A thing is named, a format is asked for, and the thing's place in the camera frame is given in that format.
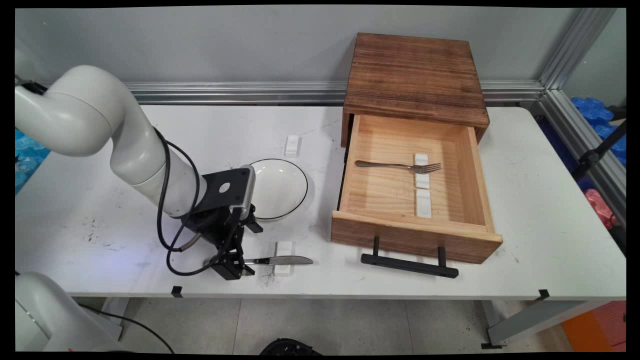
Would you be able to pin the white plate with black rim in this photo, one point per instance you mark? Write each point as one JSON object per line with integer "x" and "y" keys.
{"x": 280, "y": 190}

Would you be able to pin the grey table leg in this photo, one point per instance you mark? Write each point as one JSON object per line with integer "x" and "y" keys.
{"x": 116, "y": 317}
{"x": 540, "y": 320}

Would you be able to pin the white ceramic cutlery rest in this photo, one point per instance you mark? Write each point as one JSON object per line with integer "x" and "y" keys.
{"x": 292, "y": 146}
{"x": 422, "y": 181}
{"x": 284, "y": 247}
{"x": 424, "y": 205}

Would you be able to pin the dark wooden drawer cabinet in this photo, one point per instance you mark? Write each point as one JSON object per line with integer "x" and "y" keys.
{"x": 415, "y": 75}

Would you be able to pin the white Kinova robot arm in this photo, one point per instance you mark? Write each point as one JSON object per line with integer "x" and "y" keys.
{"x": 100, "y": 115}

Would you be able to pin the blue foam padding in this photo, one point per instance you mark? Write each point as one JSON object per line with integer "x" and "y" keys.
{"x": 590, "y": 112}
{"x": 30, "y": 155}

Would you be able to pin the aluminium frame rail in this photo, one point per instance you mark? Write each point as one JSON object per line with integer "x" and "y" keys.
{"x": 225, "y": 92}
{"x": 590, "y": 150}

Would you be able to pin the black tripod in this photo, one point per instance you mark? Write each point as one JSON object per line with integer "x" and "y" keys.
{"x": 592, "y": 157}

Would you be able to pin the orange box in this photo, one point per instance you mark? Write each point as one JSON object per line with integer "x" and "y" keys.
{"x": 597, "y": 327}

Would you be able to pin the light wooden drawer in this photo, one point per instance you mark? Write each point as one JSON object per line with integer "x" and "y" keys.
{"x": 385, "y": 192}

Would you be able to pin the silver fork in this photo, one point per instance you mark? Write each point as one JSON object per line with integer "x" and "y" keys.
{"x": 390, "y": 165}

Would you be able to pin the aluminium frame post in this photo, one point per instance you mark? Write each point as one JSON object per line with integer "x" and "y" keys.
{"x": 575, "y": 45}

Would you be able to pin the red foam padding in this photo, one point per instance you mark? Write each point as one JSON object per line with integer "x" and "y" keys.
{"x": 597, "y": 205}

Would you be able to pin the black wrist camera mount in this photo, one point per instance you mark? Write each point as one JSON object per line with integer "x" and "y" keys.
{"x": 227, "y": 187}

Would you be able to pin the silver table knife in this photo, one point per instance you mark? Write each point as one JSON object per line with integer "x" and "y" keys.
{"x": 290, "y": 260}

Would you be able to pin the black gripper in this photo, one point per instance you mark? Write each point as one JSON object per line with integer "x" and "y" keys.
{"x": 220, "y": 230}

